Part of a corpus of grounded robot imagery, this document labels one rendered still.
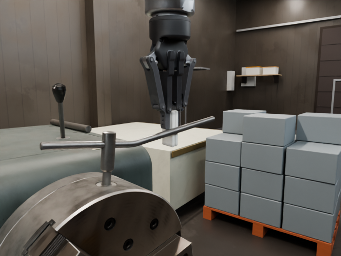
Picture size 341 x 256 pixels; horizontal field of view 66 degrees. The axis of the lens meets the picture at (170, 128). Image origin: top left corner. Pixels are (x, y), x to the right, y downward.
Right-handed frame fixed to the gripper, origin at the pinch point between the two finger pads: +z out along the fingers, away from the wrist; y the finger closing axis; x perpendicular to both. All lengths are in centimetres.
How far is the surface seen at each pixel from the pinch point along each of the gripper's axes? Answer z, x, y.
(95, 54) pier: -35, 365, 196
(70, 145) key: -0.7, 0.7, -20.0
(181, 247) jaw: 18.8, -8.7, -6.3
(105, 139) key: -0.6, -0.2, -14.8
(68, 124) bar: 7, 51, 2
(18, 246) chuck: 11.1, -0.2, -28.5
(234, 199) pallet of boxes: 117, 88, 180
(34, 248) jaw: 10.7, -2.5, -27.3
